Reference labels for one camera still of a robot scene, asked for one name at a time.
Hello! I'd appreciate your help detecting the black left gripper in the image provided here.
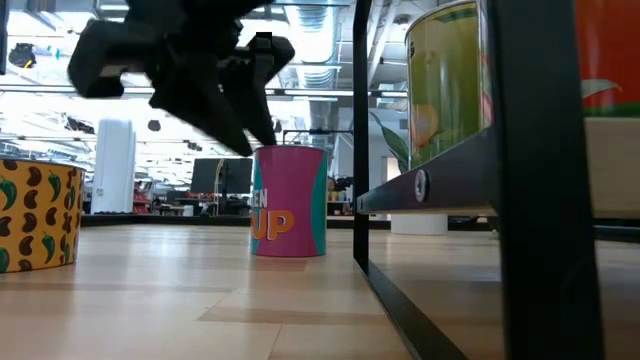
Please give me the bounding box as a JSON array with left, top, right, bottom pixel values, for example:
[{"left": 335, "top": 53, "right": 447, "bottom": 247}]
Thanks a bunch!
[{"left": 67, "top": 0, "right": 297, "bottom": 158}]

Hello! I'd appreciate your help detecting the pink teal soup can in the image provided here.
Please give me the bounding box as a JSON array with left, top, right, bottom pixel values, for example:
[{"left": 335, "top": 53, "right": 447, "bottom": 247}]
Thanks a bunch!
[{"left": 249, "top": 144, "right": 329, "bottom": 259}]

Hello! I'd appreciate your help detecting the green fruit can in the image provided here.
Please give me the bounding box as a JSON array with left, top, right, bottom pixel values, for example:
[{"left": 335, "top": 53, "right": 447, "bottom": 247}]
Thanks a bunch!
[{"left": 404, "top": 0, "right": 482, "bottom": 171}]

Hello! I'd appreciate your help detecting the yellow bean and pepper can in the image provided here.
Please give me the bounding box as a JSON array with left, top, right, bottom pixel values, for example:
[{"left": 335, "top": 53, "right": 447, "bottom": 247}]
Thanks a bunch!
[{"left": 0, "top": 157, "right": 86, "bottom": 275}]

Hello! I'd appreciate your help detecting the red tomato can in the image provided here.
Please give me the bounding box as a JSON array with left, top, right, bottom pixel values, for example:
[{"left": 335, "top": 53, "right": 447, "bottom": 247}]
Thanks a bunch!
[{"left": 478, "top": 0, "right": 640, "bottom": 132}]

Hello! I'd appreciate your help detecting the black framed wooden shelf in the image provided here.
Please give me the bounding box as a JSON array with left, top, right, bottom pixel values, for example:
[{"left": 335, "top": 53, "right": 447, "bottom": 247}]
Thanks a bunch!
[{"left": 352, "top": 0, "right": 640, "bottom": 360}]

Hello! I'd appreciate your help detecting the black computer monitor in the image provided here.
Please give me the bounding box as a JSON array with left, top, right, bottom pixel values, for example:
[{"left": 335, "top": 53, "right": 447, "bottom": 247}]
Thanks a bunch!
[{"left": 189, "top": 157, "right": 254, "bottom": 197}]

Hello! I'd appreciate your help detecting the white pillar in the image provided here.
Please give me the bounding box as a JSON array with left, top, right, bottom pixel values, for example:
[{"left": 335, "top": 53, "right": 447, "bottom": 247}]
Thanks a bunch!
[{"left": 90, "top": 118, "right": 138, "bottom": 215}]

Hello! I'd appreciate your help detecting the red storage rack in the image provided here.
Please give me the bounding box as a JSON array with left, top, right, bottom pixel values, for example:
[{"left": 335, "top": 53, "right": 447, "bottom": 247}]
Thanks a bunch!
[{"left": 132, "top": 180, "right": 152, "bottom": 215}]

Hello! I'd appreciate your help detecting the long ceiling light strip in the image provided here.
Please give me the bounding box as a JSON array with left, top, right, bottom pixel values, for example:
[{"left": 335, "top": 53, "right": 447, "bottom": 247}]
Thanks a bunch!
[{"left": 0, "top": 84, "right": 409, "bottom": 99}]

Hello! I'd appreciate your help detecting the snake plant in white pot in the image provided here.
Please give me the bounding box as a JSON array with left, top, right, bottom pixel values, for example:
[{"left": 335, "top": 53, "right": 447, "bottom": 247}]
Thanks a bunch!
[{"left": 369, "top": 110, "right": 449, "bottom": 237}]

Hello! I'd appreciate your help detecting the silver air duct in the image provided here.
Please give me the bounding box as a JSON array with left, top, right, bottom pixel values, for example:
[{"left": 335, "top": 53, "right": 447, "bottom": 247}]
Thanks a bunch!
[{"left": 277, "top": 0, "right": 351, "bottom": 176}]

